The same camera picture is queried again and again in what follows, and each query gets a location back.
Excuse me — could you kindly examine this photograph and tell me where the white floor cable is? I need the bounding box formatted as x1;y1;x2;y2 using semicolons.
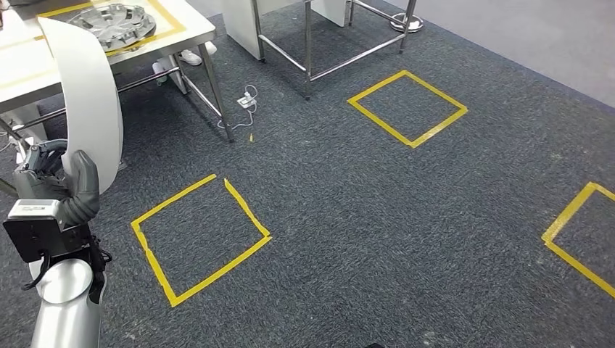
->
216;85;260;131

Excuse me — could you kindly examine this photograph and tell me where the yellow floor tape square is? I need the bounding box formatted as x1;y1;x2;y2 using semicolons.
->
541;181;615;299
131;173;273;308
347;70;469;149

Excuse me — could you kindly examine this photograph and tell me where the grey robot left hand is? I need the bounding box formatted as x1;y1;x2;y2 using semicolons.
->
13;139;101;208

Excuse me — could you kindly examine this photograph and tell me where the black camera cable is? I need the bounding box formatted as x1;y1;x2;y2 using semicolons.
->
21;235;114;291

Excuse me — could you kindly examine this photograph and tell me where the chrome round stand base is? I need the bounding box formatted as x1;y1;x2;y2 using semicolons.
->
389;0;425;33

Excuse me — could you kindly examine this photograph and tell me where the white curved plastic part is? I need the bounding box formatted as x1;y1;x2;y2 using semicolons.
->
37;17;125;196

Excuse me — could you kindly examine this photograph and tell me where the white steel-legged workbench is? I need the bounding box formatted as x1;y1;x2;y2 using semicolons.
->
0;0;236;145
220;0;419;101

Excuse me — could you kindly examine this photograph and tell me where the silver wheel hubcap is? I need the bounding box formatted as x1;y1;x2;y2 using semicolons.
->
67;4;157;53

